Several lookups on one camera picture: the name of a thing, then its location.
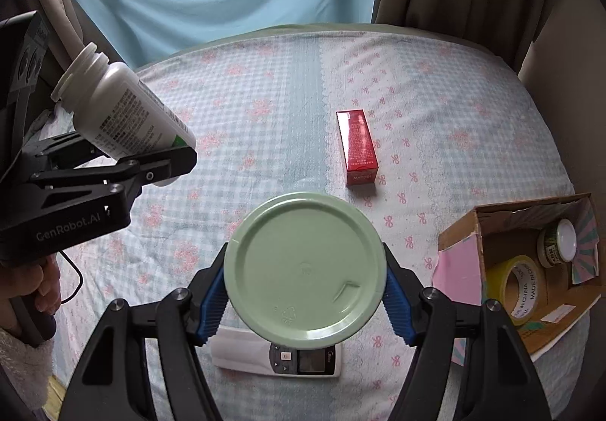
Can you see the white fluffy sleeved left forearm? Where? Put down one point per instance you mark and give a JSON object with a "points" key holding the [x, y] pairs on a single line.
{"points": [[23, 364]]}

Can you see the white plastic bottle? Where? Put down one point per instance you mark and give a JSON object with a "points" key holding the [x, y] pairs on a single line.
{"points": [[123, 108]]}

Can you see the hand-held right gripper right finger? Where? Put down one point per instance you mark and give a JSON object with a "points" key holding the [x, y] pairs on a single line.
{"points": [[398, 307]]}

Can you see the person's left hand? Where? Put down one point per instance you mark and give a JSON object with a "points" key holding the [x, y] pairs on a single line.
{"points": [[33, 281]]}

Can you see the white remote control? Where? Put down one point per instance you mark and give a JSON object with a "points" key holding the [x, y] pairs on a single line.
{"points": [[236, 352]]}

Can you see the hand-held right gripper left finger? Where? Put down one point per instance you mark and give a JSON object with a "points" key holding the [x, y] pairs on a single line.
{"points": [[212, 305]]}

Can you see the green round lid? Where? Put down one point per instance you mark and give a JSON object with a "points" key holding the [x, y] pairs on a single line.
{"points": [[303, 269]]}

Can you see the red carton box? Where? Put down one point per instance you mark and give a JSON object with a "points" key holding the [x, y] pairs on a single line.
{"points": [[360, 146]]}

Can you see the green mattress cover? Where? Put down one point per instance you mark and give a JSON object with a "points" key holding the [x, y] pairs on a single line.
{"points": [[293, 29]]}

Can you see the checked floral bed sheet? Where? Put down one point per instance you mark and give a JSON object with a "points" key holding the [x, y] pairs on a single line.
{"points": [[284, 118]]}

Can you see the cardboard box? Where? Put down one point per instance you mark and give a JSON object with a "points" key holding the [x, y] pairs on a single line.
{"points": [[478, 236]]}

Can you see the yellow tape roll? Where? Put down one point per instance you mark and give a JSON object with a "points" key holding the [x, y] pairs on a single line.
{"points": [[502, 274]]}

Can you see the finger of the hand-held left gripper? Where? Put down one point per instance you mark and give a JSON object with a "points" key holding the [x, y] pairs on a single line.
{"points": [[156, 167], [57, 148]]}

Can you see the small jar with white lid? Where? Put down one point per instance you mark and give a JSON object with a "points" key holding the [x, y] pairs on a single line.
{"points": [[563, 236]]}

